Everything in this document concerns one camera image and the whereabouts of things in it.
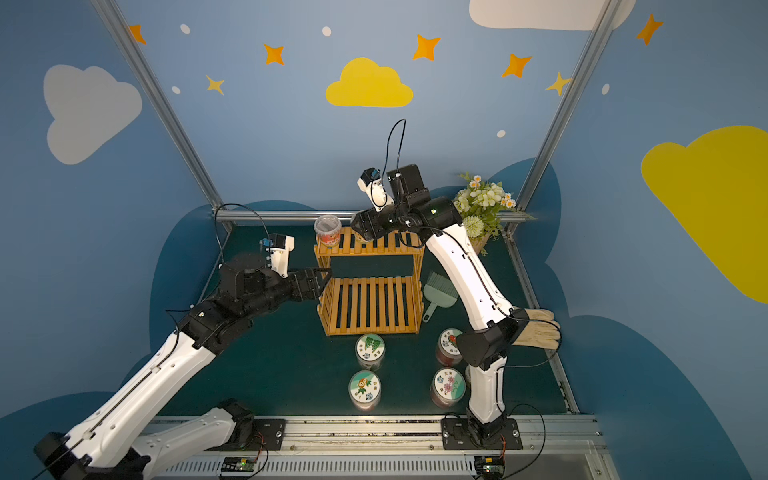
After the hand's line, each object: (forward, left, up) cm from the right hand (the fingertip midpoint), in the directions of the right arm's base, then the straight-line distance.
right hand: (367, 216), depth 74 cm
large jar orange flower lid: (-34, -1, -28) cm, 44 cm away
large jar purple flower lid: (-32, -22, -28) cm, 48 cm away
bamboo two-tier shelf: (-6, 0, -34) cm, 35 cm away
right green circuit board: (-47, -33, -39) cm, 70 cm away
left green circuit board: (-50, +29, -37) cm, 69 cm away
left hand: (-13, +10, -4) cm, 17 cm away
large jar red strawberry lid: (-22, -23, -29) cm, 43 cm away
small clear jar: (-2, +10, -3) cm, 11 cm away
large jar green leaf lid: (-24, -2, -28) cm, 37 cm away
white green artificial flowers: (+13, -33, -7) cm, 36 cm away
